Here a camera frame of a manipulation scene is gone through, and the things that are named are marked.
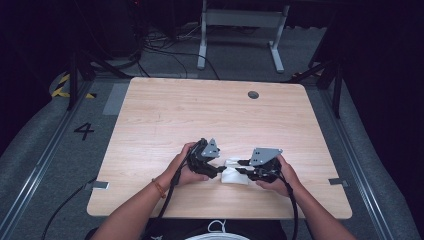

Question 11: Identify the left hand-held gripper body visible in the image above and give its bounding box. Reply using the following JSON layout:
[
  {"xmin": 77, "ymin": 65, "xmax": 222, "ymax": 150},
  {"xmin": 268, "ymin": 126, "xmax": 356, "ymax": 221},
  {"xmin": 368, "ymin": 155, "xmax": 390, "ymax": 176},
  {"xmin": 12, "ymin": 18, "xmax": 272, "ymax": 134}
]
[{"xmin": 186, "ymin": 137, "xmax": 222, "ymax": 176}]

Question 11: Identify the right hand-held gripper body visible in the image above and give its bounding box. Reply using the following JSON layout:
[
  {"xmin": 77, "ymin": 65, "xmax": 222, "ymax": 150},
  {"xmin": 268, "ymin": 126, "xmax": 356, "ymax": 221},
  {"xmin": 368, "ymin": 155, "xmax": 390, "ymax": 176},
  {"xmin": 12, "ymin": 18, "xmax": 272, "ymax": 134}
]
[{"xmin": 247, "ymin": 147, "xmax": 285, "ymax": 184}]

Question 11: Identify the person's right hand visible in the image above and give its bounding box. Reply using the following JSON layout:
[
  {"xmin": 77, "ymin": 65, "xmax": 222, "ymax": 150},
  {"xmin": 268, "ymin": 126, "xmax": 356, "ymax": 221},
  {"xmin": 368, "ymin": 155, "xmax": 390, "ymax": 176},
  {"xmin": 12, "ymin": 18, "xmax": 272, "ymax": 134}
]
[{"xmin": 255, "ymin": 154, "xmax": 303, "ymax": 198}]

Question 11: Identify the person's left hand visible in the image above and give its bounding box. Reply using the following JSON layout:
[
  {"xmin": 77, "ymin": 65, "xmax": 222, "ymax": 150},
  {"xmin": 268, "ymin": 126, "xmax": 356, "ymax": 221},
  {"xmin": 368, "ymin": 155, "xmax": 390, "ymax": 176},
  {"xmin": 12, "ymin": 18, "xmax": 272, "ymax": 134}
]
[{"xmin": 162, "ymin": 141, "xmax": 212, "ymax": 188}]

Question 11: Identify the person's black clothing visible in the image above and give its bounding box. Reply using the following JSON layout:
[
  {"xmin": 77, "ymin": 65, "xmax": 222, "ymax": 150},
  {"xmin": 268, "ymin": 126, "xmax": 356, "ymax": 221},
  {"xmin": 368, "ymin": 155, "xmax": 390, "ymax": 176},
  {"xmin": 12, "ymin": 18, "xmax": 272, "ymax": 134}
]
[{"xmin": 84, "ymin": 218, "xmax": 288, "ymax": 240}]

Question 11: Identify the black metal stand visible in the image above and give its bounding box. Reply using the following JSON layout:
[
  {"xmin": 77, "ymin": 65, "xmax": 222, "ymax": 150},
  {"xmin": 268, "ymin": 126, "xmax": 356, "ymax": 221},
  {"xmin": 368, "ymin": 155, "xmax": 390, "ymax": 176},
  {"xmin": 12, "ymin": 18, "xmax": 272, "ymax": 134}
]
[
  {"xmin": 289, "ymin": 13, "xmax": 345, "ymax": 120},
  {"xmin": 66, "ymin": 49, "xmax": 133, "ymax": 112}
]

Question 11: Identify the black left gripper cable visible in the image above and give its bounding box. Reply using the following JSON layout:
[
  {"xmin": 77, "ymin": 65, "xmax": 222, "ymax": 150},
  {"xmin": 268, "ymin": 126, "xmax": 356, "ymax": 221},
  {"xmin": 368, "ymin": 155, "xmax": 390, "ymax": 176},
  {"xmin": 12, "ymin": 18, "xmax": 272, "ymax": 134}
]
[{"xmin": 141, "ymin": 149, "xmax": 198, "ymax": 240}]

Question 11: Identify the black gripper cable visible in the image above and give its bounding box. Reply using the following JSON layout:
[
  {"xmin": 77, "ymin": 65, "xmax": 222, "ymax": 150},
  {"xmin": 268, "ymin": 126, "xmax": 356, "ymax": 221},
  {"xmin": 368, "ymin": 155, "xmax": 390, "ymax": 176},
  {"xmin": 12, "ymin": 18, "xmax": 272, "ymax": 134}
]
[
  {"xmin": 141, "ymin": 149, "xmax": 198, "ymax": 240},
  {"xmin": 277, "ymin": 173, "xmax": 300, "ymax": 240}
]

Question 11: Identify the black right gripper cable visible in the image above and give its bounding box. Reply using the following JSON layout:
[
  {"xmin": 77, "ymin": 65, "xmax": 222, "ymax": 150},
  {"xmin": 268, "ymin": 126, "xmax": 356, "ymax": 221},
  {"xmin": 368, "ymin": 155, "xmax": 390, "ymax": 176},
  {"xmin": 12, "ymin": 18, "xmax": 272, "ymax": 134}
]
[{"xmin": 277, "ymin": 173, "xmax": 300, "ymax": 240}]

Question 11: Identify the orange bracelet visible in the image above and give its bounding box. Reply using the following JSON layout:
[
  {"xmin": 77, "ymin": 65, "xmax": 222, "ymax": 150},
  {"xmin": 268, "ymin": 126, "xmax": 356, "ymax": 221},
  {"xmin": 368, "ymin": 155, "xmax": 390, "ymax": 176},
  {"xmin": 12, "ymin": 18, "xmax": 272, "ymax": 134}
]
[{"xmin": 151, "ymin": 177, "xmax": 167, "ymax": 200}]

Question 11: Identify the white drawstring cord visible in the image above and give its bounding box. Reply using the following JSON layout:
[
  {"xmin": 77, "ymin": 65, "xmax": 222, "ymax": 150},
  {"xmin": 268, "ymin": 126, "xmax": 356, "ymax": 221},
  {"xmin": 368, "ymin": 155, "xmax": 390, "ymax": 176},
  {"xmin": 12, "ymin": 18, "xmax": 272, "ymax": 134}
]
[{"xmin": 207, "ymin": 219, "xmax": 228, "ymax": 234}]

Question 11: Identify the bundle of black floor cables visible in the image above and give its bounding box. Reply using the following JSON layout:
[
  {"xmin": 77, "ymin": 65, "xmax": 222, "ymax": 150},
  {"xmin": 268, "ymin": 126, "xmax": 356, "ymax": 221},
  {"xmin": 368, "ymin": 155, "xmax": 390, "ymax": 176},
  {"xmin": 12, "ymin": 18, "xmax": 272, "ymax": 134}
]
[{"xmin": 134, "ymin": 24, "xmax": 222, "ymax": 81}]

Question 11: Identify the white metal desk frame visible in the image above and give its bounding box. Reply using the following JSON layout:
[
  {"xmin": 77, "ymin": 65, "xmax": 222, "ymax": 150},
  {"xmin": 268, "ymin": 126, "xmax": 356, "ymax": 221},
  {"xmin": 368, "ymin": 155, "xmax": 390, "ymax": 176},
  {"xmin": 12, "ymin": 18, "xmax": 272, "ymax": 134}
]
[{"xmin": 196, "ymin": 0, "xmax": 291, "ymax": 74}]

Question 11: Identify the thin black floor cable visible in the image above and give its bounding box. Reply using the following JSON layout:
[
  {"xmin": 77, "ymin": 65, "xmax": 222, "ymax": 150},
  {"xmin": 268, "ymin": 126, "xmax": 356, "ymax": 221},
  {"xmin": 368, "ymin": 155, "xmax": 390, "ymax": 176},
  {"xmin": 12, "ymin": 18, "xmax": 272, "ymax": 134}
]
[{"xmin": 40, "ymin": 178, "xmax": 98, "ymax": 240}]

